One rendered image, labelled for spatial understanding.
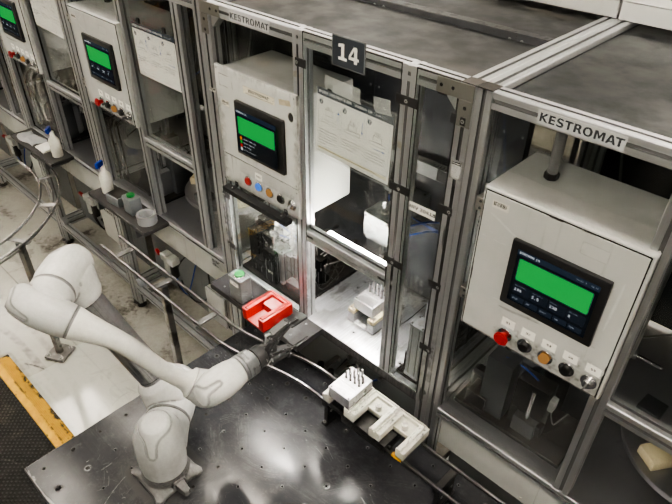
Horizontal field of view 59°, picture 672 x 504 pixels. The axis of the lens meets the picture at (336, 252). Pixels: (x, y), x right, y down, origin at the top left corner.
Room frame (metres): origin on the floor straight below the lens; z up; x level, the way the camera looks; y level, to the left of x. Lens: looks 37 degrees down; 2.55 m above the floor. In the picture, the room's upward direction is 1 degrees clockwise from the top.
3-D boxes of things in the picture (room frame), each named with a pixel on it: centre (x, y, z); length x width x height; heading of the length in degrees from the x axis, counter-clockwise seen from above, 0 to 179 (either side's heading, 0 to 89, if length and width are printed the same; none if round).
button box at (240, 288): (1.88, 0.38, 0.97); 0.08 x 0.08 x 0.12; 47
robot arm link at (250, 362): (1.31, 0.28, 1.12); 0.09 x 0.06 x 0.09; 47
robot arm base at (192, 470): (1.19, 0.56, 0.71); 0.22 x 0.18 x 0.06; 47
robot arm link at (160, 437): (1.22, 0.58, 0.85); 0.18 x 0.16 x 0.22; 179
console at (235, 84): (1.99, 0.20, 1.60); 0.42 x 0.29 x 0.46; 47
